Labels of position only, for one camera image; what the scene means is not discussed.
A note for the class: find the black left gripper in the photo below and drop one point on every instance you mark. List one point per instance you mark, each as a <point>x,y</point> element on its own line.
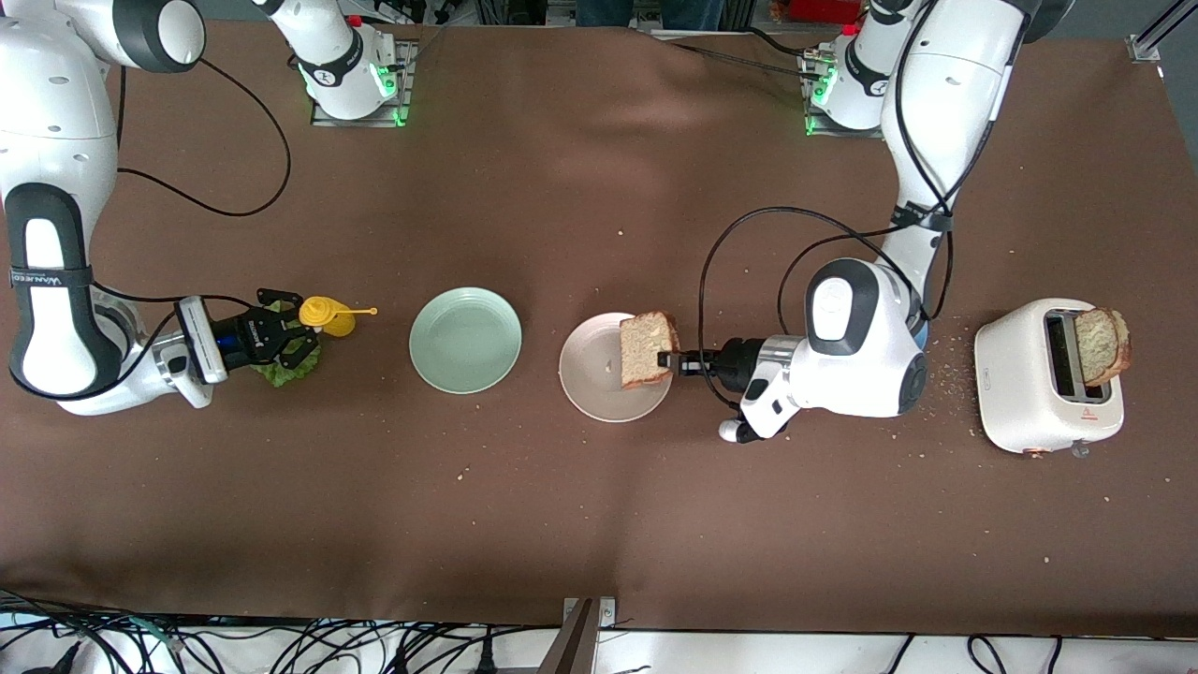
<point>737,361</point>

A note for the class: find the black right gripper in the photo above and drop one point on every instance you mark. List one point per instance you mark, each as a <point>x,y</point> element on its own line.
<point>251,336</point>

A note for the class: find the brown bread slice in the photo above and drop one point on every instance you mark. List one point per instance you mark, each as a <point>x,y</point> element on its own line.
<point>641,351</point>
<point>1103,346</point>

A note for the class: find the yellow mustard squeeze bottle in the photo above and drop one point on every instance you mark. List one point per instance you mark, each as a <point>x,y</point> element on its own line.
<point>328,316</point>

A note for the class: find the green lettuce leaf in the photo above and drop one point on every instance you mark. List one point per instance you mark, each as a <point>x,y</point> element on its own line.
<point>281,378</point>

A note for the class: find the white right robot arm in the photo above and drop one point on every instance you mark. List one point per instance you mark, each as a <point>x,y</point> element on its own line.
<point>56,140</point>

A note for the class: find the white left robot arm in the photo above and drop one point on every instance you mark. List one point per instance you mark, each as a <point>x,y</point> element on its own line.
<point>945,94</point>

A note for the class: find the beige plate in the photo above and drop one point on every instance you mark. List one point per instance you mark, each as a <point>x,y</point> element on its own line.
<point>599,393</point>

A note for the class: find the pale green plate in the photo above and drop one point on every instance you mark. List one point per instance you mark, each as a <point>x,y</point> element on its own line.
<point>465,342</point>

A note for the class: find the blue plate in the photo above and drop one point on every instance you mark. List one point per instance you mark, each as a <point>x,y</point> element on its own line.
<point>925,329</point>

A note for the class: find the brown tablecloth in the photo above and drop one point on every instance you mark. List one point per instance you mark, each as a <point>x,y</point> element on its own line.
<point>524,187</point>

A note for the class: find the white two-slot toaster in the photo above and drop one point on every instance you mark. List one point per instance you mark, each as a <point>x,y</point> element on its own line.
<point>1015,384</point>

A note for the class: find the black power plug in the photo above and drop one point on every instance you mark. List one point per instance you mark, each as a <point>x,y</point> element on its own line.
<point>486,660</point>
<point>65,660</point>

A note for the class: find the red box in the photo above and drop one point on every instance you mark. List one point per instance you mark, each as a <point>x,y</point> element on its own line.
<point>824,9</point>

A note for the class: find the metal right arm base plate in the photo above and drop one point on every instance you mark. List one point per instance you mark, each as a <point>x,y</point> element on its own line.
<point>323,118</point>

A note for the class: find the metal mounting bracket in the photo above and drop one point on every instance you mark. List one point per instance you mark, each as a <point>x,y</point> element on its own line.
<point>608,613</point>

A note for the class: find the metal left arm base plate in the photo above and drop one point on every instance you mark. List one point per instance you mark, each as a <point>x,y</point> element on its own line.
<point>824,126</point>

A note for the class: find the grey camera pole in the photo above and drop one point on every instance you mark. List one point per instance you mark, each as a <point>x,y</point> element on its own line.
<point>571,651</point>

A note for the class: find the aluminium frame rail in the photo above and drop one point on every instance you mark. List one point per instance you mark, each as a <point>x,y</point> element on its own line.
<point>1146,47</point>

